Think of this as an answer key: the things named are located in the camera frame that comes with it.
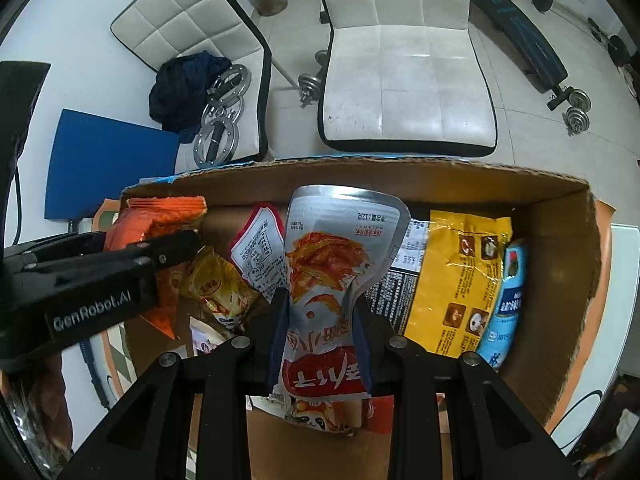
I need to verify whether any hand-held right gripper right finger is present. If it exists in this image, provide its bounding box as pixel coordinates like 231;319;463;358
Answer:
351;304;583;480

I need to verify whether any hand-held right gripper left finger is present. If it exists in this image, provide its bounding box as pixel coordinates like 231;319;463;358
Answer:
57;287;292;480

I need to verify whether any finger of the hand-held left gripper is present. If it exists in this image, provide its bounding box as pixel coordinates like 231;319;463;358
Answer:
102;230;202;273
0;231;108;263

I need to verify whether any yellow panda snack packet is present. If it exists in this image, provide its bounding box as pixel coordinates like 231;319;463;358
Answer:
179;246;259;332

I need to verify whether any silver red snack packet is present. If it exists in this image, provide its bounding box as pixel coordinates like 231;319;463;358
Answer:
272;185;411;406

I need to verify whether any blue snack packet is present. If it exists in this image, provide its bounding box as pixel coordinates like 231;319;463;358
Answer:
475;239;530;372

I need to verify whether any cardboard box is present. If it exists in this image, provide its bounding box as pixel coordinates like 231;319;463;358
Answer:
120;157;601;480

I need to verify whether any white snack packet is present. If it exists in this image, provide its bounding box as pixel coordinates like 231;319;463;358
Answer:
189;316;232;359

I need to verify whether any black printed snack packet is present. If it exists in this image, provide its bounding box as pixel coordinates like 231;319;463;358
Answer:
367;217;432;337

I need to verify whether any orange red panda snack packet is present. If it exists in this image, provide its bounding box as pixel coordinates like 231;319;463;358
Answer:
287;395;396;436

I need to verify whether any blue board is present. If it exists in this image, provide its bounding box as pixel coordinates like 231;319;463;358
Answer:
44;109;181;222

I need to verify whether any large yellow snack packet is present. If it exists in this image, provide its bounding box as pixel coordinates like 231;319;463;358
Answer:
402;210;515;358

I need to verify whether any round metal weight plate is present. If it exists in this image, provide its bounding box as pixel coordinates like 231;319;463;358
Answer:
192;110;241;168
205;64;251;111

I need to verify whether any black device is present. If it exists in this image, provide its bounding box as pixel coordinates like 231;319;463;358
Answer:
0;60;52;183

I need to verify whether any dark blue cloth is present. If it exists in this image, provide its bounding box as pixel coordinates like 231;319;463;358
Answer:
148;51;233;143

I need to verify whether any metal dumbbell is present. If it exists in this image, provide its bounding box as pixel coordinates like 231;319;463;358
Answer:
547;86;593;136
298;50;330;107

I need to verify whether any white padded chair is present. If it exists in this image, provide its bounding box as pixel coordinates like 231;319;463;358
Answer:
307;0;498;157
111;0;273;168

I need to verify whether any black weight bench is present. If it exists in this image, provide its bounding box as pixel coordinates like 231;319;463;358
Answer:
472;0;571;93

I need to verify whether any blue cable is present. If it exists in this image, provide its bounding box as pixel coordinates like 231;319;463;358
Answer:
80;339;111;408

